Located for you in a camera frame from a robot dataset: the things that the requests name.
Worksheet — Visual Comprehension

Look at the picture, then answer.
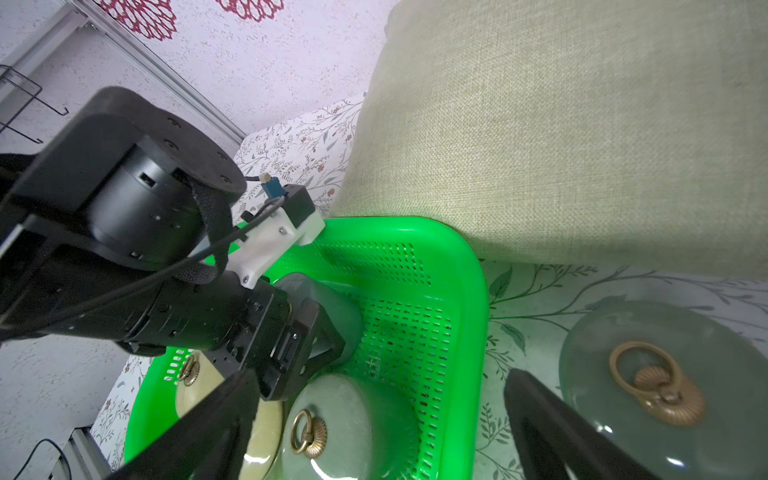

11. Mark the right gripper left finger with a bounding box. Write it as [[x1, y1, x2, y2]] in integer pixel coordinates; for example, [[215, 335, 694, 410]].
[[109, 370, 259, 479]]

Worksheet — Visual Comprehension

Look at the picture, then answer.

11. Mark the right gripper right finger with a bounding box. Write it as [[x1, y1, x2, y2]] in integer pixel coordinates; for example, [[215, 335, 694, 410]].
[[503, 368, 655, 479]]

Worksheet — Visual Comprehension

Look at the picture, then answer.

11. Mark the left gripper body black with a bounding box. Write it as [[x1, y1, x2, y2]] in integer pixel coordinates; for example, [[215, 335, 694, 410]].
[[1, 243, 345, 400]]

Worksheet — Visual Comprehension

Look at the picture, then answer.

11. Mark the blue-grey tea canister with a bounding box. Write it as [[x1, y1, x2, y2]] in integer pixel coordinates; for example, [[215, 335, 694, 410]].
[[275, 272, 363, 366]]

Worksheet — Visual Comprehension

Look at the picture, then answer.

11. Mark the green plastic perforated basket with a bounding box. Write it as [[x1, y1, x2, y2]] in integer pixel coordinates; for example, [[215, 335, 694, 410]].
[[122, 215, 490, 480]]

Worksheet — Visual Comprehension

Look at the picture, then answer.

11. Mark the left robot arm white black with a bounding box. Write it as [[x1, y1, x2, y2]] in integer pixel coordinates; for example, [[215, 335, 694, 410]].
[[1, 87, 360, 400]]

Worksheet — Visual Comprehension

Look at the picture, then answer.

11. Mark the green linen cushion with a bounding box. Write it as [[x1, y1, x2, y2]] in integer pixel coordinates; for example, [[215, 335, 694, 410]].
[[331, 1, 767, 279]]

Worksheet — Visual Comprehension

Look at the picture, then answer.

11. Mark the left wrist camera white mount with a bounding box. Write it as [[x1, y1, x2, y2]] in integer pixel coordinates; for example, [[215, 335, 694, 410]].
[[227, 173, 325, 289]]

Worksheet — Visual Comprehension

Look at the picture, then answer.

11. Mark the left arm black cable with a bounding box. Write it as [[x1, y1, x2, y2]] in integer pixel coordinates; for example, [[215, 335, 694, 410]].
[[0, 194, 286, 328]]

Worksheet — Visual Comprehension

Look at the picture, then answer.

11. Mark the black wire wall rack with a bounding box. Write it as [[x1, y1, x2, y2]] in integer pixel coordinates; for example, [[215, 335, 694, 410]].
[[1, 64, 70, 145]]

